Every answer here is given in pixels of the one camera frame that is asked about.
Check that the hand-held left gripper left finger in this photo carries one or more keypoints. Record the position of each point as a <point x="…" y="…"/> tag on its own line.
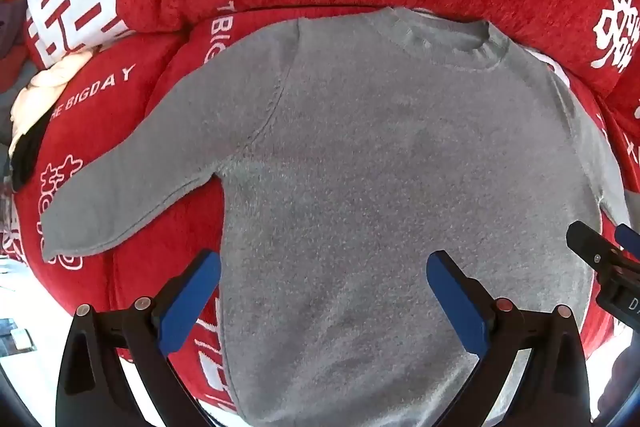
<point x="192" y="302"/>

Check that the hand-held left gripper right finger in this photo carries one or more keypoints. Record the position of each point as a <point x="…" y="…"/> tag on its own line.
<point x="457" y="307"/>

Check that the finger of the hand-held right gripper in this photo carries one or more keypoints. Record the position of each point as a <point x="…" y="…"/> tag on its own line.
<point x="629" y="239"/>
<point x="592" y="244"/>

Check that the grey knit sweater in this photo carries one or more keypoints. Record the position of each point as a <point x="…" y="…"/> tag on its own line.
<point x="375" y="182"/>

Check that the red printed bed blanket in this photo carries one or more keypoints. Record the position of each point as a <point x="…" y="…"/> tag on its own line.
<point x="125" y="117"/>

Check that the black cloth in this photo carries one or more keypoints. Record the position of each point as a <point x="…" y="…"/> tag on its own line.
<point x="27" y="152"/>

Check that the purple grey cloth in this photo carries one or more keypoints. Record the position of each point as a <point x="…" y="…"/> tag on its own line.
<point x="10" y="24"/>

